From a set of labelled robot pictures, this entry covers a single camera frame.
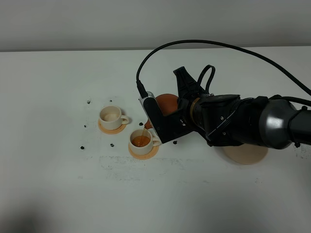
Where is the orange coaster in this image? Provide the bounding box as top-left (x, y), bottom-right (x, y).
top-left (98, 119), bottom-right (126, 134)
top-left (128, 145), bottom-right (159, 160)

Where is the brown clay teapot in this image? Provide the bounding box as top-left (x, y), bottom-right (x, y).
top-left (141, 93), bottom-right (178, 131)

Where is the white teacup near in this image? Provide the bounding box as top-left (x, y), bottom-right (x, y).
top-left (129, 128), bottom-right (161, 155)

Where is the white teacup far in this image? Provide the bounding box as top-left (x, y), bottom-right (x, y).
top-left (99, 105), bottom-right (130, 131)

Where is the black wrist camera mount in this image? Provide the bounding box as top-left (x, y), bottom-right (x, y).
top-left (139, 91), bottom-right (194, 144)

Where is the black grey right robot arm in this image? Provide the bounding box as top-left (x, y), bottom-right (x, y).
top-left (174, 66), bottom-right (311, 150)

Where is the white teacup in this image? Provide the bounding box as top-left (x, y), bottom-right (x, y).
top-left (129, 128), bottom-right (161, 155)
top-left (99, 105), bottom-right (130, 131)

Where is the orange coaster far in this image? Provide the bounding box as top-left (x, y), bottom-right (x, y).
top-left (98, 119), bottom-right (126, 134)

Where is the beige teapot saucer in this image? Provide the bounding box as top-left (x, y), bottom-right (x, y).
top-left (223, 144), bottom-right (268, 165)

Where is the orange coaster near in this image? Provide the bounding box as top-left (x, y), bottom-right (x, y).
top-left (128, 145), bottom-right (159, 160)

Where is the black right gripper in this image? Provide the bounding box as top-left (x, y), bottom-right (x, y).
top-left (173, 67), bottom-right (209, 133)

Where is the black right camera cable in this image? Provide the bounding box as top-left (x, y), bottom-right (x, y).
top-left (136, 40), bottom-right (311, 98)

